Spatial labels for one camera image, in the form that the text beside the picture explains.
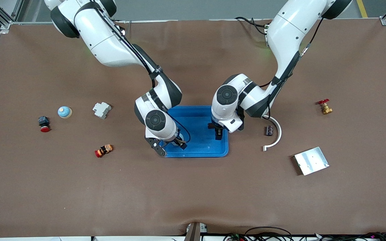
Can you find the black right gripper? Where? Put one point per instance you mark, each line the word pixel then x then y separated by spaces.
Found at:
pixel 180 143

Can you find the black box capacitor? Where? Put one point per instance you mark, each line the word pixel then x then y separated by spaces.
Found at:
pixel 211 126

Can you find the black ribbed capacitor block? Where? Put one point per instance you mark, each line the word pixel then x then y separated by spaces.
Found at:
pixel 269 130

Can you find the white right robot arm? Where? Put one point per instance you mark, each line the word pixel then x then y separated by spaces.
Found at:
pixel 106 43

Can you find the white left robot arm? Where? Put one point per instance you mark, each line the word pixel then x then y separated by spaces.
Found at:
pixel 286 30

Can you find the blue plastic tray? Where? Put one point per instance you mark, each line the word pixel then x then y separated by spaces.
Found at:
pixel 203 147

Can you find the brown table mat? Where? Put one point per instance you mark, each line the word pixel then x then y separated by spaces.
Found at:
pixel 193 194

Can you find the red yellow emergency stop button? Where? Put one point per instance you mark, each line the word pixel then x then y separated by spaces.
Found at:
pixel 104 150

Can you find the white circuit breaker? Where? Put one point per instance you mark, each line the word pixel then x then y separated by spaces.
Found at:
pixel 101 110

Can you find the silver metal plate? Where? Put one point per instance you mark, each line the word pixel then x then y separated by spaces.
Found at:
pixel 312 161

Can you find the red push button black base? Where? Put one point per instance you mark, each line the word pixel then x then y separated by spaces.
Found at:
pixel 44 122

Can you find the white curved plastic bracket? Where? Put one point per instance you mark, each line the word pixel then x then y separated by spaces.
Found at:
pixel 279 134

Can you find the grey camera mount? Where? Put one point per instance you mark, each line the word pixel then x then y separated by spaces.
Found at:
pixel 194 232

